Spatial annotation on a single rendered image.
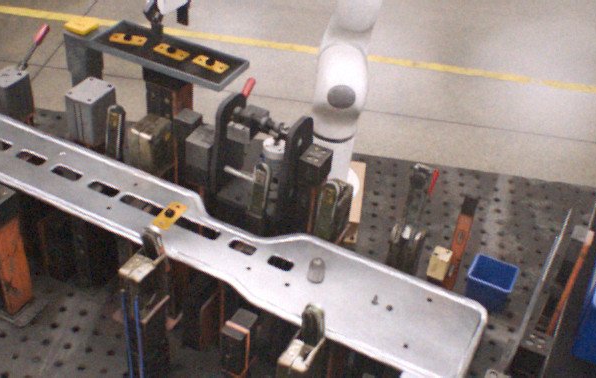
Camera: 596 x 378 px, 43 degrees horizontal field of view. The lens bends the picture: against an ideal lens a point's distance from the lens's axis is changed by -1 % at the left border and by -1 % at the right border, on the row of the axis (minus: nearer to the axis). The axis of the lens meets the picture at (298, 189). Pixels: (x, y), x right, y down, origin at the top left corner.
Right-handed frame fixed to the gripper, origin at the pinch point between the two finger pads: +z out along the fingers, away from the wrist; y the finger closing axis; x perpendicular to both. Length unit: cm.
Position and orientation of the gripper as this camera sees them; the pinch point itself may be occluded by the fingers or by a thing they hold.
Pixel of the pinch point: (170, 27)
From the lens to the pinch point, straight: 181.6
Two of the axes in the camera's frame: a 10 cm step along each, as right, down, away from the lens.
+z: -0.8, 7.8, 6.2
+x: 8.5, 3.8, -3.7
